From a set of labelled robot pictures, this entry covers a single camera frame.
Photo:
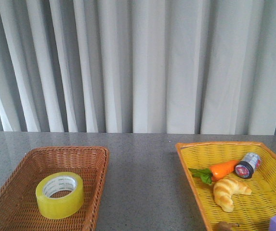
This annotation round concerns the yellow tape roll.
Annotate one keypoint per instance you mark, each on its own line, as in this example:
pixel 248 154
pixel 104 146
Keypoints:
pixel 60 195

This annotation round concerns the grey pleated curtain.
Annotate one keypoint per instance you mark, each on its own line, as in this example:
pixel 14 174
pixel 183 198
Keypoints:
pixel 140 66

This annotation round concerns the toy carrot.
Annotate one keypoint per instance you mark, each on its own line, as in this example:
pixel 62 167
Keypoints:
pixel 215 172

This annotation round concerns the toy croissant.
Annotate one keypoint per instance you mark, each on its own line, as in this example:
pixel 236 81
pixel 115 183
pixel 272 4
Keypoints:
pixel 224 189

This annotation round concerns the small jar with dark lid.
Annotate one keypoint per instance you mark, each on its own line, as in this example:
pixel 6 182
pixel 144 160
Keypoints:
pixel 248 165

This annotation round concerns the brown toy bison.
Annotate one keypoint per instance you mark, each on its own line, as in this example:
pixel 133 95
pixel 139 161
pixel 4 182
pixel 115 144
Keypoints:
pixel 225 226

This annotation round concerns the yellow woven basket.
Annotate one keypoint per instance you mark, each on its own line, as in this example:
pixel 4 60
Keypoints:
pixel 253 212

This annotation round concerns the brown wicker basket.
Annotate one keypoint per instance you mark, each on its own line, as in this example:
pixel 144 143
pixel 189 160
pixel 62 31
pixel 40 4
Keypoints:
pixel 18 205

